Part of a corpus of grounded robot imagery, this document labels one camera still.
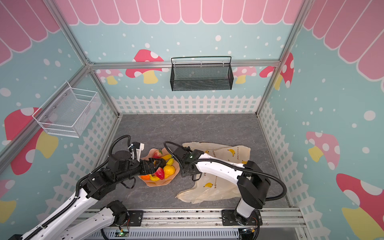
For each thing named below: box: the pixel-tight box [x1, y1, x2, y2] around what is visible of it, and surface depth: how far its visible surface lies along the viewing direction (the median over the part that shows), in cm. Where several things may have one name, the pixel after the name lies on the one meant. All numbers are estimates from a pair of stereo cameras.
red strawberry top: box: [152, 149, 163, 159], surface depth 92 cm
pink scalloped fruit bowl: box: [138, 168, 181, 187], surface depth 84 cm
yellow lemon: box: [163, 164, 176, 179], surface depth 85 cm
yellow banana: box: [161, 154, 175, 166], surface depth 92 cm
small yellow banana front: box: [149, 174, 160, 182], surface depth 84 cm
